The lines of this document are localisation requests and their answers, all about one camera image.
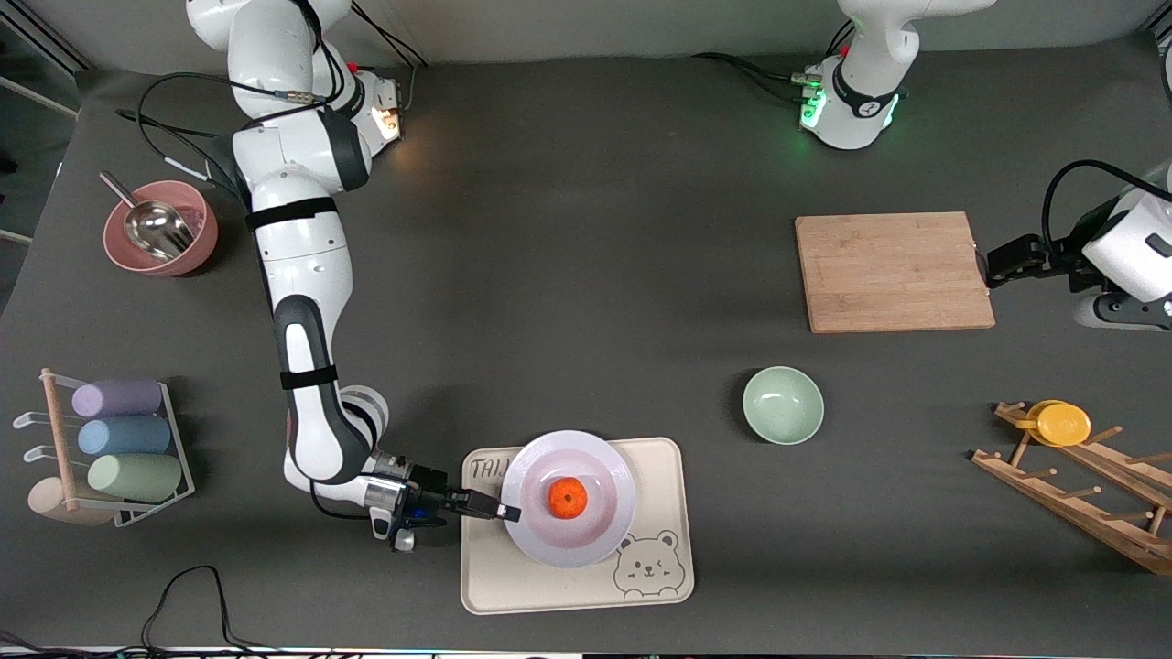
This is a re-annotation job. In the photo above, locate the metal scoop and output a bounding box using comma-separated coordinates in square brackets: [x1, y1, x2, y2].
[99, 171, 195, 262]

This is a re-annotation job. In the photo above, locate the pink ribbed bowl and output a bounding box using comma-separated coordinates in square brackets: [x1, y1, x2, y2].
[103, 180, 219, 276]

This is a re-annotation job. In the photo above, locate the black left arm base cable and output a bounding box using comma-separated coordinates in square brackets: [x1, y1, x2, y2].
[691, 51, 808, 103]

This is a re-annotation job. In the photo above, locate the black cable on table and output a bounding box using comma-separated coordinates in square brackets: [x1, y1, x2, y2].
[0, 565, 303, 659]

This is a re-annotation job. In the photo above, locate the white rack with wooden rod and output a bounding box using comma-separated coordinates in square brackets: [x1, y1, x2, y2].
[13, 368, 196, 529]

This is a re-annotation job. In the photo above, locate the green cup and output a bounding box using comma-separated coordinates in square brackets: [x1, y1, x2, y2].
[87, 454, 183, 502]

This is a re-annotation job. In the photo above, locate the purple cup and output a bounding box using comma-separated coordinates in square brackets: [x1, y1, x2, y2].
[71, 379, 164, 419]

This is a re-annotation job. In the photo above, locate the wooden cutting board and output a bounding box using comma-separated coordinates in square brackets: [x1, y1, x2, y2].
[795, 211, 996, 334]

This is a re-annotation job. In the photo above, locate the blue cup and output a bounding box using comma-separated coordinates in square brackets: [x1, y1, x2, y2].
[77, 416, 172, 457]

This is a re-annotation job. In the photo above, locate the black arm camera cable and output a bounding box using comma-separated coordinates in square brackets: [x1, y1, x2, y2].
[117, 71, 323, 198]
[1042, 159, 1172, 243]

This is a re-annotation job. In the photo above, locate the cream tray with bear print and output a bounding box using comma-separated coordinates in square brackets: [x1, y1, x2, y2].
[460, 437, 695, 616]

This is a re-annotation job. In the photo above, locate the wooden mug rack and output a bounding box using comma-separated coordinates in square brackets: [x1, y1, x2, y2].
[971, 401, 1172, 576]

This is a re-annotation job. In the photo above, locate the green bowl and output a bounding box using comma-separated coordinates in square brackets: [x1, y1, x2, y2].
[742, 366, 825, 447]

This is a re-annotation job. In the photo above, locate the white round plate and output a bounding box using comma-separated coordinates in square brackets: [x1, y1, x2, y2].
[501, 430, 637, 568]

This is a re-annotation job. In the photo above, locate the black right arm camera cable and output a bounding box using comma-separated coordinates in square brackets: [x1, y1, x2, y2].
[117, 71, 323, 198]

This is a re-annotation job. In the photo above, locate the black arm base cable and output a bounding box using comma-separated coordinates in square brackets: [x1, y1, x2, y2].
[691, 51, 808, 103]
[348, 0, 431, 120]

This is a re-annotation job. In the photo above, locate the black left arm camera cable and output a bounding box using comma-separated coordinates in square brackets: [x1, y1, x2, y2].
[1042, 159, 1172, 243]

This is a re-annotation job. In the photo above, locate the yellow mug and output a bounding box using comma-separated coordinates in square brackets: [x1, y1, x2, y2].
[1015, 400, 1092, 448]

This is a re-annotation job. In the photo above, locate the beige cup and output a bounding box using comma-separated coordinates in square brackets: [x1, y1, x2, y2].
[27, 478, 115, 527]

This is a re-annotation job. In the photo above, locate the black right arm base cable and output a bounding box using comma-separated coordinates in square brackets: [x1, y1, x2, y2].
[348, 0, 431, 120]

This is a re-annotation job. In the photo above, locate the orange fruit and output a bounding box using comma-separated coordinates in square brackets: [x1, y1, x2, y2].
[548, 477, 589, 520]

